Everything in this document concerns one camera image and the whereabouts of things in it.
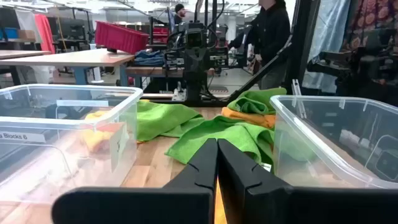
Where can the red plastic bin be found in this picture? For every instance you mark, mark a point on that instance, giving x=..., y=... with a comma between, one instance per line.
x=121, y=39

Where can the clear plastic bin with label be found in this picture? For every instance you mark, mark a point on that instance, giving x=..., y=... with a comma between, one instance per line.
x=62, y=123

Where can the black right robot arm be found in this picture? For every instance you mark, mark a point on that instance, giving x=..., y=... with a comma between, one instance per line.
x=195, y=87

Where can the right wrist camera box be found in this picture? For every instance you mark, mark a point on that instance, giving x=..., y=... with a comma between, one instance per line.
x=195, y=39

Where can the blue storage box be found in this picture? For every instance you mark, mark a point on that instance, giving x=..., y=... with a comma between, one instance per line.
x=11, y=33

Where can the red hanging cloth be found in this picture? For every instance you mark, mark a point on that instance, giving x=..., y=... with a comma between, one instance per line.
x=45, y=32

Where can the cardboard box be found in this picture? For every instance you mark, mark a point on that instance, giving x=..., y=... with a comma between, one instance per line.
x=27, y=35

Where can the green microfiber towel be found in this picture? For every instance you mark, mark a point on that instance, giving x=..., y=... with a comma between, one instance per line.
x=255, y=101
x=224, y=133
x=161, y=119

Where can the table with blue-grey legs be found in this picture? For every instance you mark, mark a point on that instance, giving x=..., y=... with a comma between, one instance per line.
x=77, y=57

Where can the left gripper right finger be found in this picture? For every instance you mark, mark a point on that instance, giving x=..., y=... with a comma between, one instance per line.
x=264, y=205

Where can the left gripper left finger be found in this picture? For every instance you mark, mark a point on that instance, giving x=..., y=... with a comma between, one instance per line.
x=186, y=205

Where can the stack of blue towels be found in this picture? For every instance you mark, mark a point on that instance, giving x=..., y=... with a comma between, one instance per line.
x=149, y=58

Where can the black equipment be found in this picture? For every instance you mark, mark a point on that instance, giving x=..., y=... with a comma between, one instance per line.
x=357, y=68

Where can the orange microfiber towel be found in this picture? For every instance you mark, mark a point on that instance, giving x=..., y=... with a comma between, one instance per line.
x=96, y=140
x=248, y=118

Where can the wooden table black legs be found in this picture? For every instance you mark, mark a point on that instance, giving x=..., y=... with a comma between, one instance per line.
x=21, y=54

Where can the white hanging cloth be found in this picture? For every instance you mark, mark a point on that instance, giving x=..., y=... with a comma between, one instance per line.
x=28, y=25

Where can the person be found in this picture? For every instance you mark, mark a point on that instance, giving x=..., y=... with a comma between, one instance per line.
x=180, y=14
x=270, y=34

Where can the floral patterned cloth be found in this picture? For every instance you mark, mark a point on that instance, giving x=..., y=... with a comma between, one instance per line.
x=373, y=18

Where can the light blue sheet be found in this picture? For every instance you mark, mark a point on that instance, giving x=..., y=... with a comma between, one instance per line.
x=326, y=37

